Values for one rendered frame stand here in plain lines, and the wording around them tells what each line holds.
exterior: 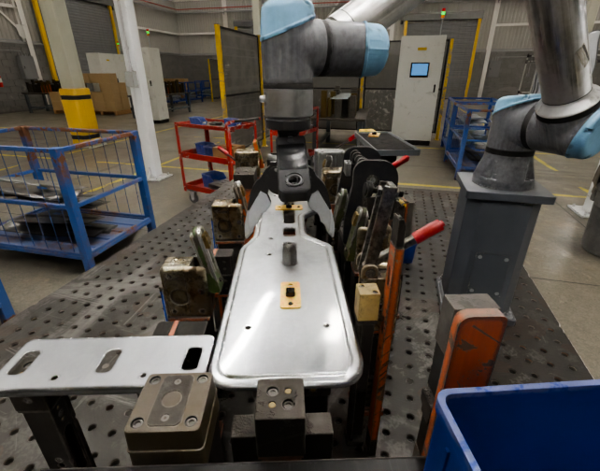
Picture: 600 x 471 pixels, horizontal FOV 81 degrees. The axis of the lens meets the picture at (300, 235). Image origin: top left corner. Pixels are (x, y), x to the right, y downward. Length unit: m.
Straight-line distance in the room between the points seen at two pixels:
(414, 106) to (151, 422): 7.59
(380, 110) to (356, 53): 8.04
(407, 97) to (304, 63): 7.25
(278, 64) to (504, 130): 0.67
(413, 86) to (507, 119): 6.75
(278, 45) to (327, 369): 0.45
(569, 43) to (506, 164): 0.31
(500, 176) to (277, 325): 0.71
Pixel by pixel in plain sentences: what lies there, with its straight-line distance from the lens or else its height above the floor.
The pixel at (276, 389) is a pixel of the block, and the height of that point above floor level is 1.07.
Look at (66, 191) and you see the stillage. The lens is 2.77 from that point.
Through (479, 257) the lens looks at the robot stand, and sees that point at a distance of 1.10.
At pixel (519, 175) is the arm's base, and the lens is 1.06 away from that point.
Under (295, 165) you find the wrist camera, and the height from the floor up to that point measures 1.26.
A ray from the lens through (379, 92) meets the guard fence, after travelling 8.60.
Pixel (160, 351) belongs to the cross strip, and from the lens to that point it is 0.59.
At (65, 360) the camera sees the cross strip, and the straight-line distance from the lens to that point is 0.64.
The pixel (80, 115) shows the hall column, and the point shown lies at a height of 0.63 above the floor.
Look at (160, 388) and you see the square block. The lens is 0.45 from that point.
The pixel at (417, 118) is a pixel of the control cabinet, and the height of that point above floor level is 0.54.
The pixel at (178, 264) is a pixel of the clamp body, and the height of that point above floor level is 1.04.
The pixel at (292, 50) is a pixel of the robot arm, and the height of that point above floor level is 1.41.
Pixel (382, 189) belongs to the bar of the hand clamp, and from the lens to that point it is 0.59.
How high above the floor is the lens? 1.38
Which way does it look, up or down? 25 degrees down
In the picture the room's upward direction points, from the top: straight up
